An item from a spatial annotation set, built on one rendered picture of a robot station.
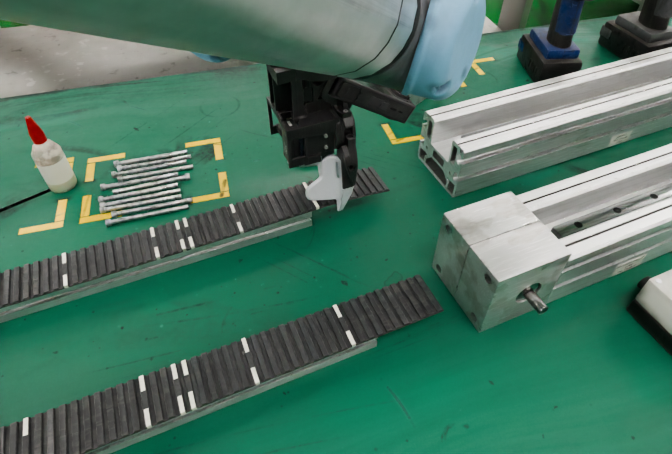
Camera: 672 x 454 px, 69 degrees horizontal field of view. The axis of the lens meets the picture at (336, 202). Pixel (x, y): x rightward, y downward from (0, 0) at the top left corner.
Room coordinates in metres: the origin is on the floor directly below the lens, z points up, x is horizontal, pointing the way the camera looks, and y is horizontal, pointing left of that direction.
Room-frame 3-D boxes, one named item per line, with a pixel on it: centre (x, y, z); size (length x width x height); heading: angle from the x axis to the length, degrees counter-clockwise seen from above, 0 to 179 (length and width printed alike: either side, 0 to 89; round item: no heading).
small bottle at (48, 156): (0.52, 0.39, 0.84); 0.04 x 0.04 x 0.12
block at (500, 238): (0.33, -0.18, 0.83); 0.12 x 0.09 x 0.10; 23
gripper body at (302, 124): (0.46, 0.03, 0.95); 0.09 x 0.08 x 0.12; 113
